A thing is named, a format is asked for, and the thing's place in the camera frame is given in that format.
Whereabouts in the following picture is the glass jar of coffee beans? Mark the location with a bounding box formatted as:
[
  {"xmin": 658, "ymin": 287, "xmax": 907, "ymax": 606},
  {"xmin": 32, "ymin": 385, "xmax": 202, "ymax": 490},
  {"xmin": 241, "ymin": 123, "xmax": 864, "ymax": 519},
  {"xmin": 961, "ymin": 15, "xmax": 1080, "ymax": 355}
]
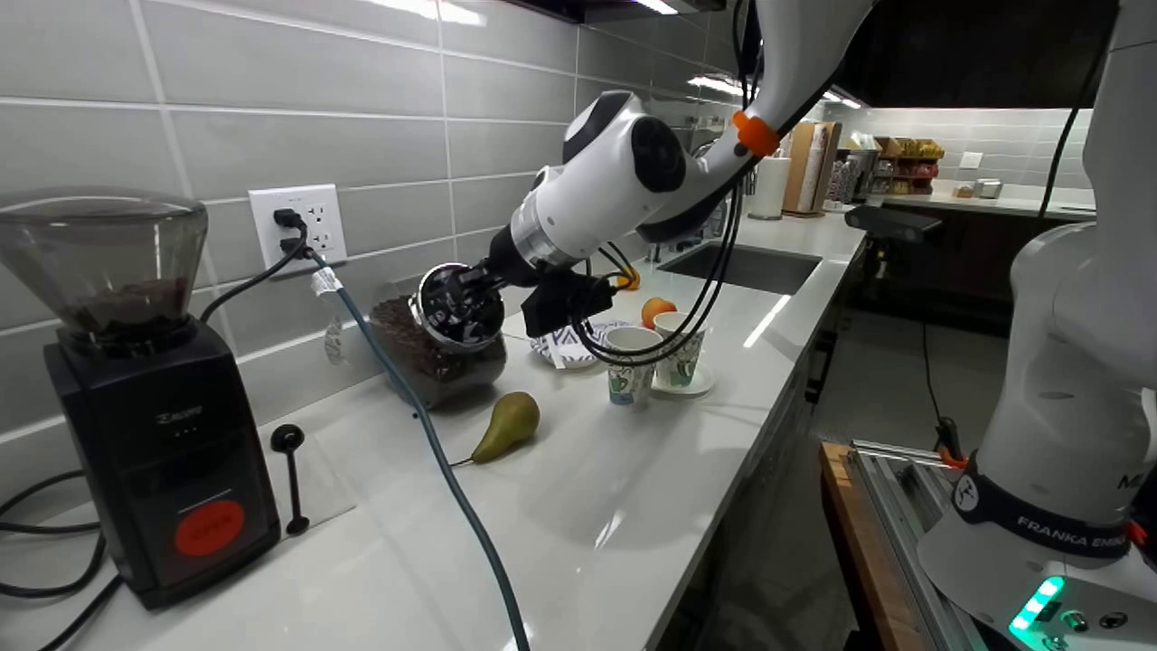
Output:
[{"xmin": 364, "ymin": 287, "xmax": 514, "ymax": 413}]

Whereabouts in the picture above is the black grinder power cable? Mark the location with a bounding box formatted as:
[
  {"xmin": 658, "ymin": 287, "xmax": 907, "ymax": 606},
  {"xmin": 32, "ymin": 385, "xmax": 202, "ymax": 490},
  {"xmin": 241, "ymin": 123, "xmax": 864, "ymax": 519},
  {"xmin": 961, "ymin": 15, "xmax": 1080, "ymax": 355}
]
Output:
[{"xmin": 0, "ymin": 205, "xmax": 315, "ymax": 651}]

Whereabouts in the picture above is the dark counter sink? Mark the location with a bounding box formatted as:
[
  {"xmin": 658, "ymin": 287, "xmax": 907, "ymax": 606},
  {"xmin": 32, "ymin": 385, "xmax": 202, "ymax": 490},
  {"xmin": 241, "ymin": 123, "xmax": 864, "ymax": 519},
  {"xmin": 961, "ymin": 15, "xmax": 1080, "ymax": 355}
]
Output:
[{"xmin": 656, "ymin": 239, "xmax": 823, "ymax": 300}]

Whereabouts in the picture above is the aluminium frame rail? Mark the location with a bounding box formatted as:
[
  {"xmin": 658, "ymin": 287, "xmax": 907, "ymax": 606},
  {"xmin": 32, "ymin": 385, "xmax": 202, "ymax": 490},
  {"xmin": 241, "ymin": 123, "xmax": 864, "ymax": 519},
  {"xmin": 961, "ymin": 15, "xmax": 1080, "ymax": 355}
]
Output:
[{"xmin": 848, "ymin": 434, "xmax": 1008, "ymax": 651}]

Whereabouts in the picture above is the black coffee grinder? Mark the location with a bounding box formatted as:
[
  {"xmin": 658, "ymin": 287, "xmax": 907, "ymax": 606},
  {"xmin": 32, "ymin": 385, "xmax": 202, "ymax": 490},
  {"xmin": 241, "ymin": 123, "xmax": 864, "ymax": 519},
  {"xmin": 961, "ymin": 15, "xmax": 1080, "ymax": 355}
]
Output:
[{"xmin": 0, "ymin": 192, "xmax": 282, "ymax": 611}]

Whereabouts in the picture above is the patterned paper cup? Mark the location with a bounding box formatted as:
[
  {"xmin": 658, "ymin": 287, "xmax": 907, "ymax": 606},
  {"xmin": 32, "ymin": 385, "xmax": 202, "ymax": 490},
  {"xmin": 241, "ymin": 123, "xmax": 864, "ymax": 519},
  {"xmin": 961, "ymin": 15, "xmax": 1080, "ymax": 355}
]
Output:
[
  {"xmin": 656, "ymin": 314, "xmax": 714, "ymax": 391},
  {"xmin": 602, "ymin": 321, "xmax": 661, "ymax": 408}
]

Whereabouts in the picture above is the wooden table top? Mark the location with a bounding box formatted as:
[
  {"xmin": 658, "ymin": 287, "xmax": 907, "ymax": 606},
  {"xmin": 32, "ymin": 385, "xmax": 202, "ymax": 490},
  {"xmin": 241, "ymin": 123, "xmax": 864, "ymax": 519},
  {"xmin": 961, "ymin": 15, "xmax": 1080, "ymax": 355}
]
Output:
[{"xmin": 820, "ymin": 437, "xmax": 956, "ymax": 651}]

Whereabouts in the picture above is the green pear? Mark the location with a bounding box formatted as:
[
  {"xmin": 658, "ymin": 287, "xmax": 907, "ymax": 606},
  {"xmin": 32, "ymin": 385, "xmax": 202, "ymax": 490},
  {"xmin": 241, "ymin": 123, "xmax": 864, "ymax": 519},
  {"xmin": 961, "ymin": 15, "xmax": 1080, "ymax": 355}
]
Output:
[{"xmin": 452, "ymin": 391, "xmax": 541, "ymax": 469}]

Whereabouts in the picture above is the fruit bowl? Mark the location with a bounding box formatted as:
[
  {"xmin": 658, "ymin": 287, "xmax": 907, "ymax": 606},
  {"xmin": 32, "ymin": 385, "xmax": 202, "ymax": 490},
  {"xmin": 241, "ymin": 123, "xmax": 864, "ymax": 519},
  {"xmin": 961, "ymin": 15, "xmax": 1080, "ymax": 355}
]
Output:
[{"xmin": 870, "ymin": 135, "xmax": 951, "ymax": 195}]

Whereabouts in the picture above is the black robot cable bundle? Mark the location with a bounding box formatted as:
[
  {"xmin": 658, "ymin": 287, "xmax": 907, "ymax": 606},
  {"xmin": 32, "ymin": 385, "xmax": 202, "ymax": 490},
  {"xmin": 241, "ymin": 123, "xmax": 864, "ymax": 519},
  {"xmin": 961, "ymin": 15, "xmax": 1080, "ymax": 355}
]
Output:
[{"xmin": 576, "ymin": 0, "xmax": 773, "ymax": 373}]

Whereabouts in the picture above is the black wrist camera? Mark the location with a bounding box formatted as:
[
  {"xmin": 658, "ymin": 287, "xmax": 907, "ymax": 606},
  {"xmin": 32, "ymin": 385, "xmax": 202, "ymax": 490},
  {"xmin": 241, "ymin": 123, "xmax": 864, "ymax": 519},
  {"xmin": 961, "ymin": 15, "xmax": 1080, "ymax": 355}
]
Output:
[{"xmin": 516, "ymin": 270, "xmax": 623, "ymax": 342}]

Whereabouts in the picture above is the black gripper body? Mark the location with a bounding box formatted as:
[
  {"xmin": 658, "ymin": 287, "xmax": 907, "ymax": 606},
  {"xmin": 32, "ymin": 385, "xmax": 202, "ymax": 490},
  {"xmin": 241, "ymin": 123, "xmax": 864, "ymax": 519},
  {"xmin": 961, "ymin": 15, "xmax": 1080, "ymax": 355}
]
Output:
[{"xmin": 465, "ymin": 235, "xmax": 533, "ymax": 305}]

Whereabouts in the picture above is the white wall outlet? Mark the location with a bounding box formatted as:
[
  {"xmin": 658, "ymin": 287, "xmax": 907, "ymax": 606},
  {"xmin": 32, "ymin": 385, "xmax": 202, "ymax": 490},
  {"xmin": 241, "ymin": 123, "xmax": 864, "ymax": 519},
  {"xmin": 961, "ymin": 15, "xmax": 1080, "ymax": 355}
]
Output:
[{"xmin": 245, "ymin": 180, "xmax": 351, "ymax": 276}]

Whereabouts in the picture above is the white canister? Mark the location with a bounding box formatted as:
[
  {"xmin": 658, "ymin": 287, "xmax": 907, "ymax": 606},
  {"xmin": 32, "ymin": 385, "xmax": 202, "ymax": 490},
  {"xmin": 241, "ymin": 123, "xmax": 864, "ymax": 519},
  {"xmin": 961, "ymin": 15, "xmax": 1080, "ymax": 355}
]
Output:
[{"xmin": 746, "ymin": 153, "xmax": 790, "ymax": 223}]

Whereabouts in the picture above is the wooden cutting board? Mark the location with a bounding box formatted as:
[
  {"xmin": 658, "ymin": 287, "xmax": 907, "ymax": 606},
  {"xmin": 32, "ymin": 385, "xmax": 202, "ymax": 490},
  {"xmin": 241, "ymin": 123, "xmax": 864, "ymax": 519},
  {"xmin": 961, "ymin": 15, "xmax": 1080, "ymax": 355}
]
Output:
[{"xmin": 781, "ymin": 118, "xmax": 844, "ymax": 215}]

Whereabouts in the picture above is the grey power cable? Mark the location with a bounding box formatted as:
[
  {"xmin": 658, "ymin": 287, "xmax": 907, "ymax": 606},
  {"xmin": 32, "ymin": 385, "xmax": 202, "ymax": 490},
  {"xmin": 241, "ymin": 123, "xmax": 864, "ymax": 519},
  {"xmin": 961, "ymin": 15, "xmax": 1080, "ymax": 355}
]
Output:
[{"xmin": 286, "ymin": 230, "xmax": 534, "ymax": 651}]

